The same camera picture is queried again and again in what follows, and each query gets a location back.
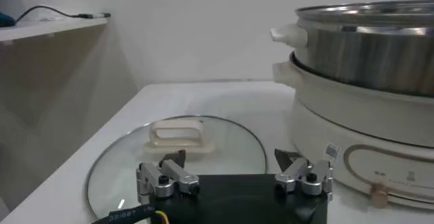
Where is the blue computer mouse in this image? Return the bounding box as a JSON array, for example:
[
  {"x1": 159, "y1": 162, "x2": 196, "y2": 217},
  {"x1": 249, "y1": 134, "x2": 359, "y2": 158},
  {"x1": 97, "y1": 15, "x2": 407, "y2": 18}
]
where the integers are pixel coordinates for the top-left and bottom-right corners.
[{"x1": 0, "y1": 11, "x2": 16, "y2": 28}]

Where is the cream electric cooker base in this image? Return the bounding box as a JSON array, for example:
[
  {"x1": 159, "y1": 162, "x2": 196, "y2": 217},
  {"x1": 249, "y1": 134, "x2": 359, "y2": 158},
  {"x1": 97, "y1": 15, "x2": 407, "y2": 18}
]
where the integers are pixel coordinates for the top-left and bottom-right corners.
[{"x1": 272, "y1": 51, "x2": 434, "y2": 211}]

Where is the black desk cable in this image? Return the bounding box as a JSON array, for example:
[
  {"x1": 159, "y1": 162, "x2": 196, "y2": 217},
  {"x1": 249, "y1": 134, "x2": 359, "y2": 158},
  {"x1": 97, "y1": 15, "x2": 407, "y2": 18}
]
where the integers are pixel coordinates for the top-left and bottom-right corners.
[{"x1": 16, "y1": 5, "x2": 95, "y2": 22}]

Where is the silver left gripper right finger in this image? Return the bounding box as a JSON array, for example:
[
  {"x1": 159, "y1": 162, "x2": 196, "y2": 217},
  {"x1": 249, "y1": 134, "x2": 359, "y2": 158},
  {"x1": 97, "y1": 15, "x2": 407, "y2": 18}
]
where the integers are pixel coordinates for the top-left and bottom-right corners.
[{"x1": 274, "y1": 148, "x2": 335, "y2": 202}]

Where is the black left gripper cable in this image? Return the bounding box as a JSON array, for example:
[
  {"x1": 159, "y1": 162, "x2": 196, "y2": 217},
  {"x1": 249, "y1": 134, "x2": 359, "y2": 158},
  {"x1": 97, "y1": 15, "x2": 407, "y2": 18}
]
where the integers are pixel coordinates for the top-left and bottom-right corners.
[{"x1": 90, "y1": 204, "x2": 170, "y2": 224}]

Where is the round glass pot lid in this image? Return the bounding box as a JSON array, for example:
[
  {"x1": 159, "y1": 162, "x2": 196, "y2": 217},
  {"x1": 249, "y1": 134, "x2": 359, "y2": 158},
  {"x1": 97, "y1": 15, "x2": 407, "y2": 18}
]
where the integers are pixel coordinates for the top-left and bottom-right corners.
[{"x1": 85, "y1": 115, "x2": 269, "y2": 221}]

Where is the white side desk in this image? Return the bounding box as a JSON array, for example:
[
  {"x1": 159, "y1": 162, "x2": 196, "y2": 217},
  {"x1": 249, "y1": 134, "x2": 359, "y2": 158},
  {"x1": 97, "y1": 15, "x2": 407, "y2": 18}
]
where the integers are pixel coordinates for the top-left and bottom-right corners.
[{"x1": 0, "y1": 16, "x2": 138, "y2": 212}]

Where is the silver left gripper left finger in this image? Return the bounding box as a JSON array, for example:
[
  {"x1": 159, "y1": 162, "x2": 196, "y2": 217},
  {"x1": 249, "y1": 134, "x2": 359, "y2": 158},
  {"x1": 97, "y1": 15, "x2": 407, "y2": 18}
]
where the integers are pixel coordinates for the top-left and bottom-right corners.
[{"x1": 136, "y1": 149, "x2": 201, "y2": 204}]

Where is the stainless steel steamer basket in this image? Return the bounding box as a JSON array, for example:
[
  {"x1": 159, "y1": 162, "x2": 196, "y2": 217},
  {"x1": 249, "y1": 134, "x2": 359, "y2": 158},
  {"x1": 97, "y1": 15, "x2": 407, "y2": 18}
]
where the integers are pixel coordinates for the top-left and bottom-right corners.
[{"x1": 270, "y1": 0, "x2": 434, "y2": 97}]

